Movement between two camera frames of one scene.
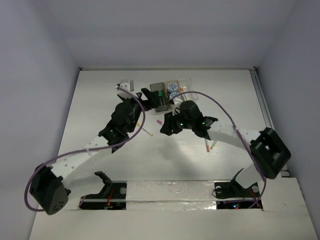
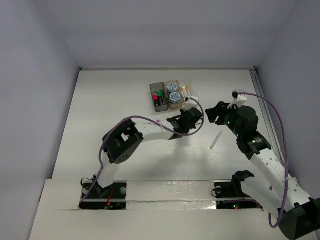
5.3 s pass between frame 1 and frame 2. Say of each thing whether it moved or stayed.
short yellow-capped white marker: moved
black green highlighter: stayed
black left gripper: moved
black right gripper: moved
